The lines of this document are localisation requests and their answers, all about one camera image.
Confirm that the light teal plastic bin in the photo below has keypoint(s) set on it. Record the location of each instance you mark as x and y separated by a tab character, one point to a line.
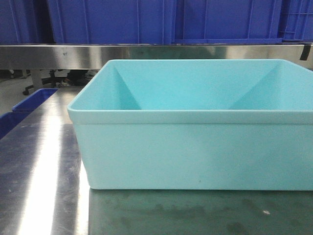
224	124

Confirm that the black office chair base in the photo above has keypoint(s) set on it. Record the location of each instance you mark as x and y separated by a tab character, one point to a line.
38	82

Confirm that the large blue plastic crate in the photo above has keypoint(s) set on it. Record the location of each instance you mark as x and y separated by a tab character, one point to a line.
165	22

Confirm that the blue bin lower left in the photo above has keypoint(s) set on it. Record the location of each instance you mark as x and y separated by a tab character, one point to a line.
21	110

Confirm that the blue crate upper left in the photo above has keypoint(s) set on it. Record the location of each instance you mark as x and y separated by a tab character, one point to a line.
25	22

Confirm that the blue ribbed crate upper right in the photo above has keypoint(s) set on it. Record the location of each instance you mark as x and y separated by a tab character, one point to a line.
296	22

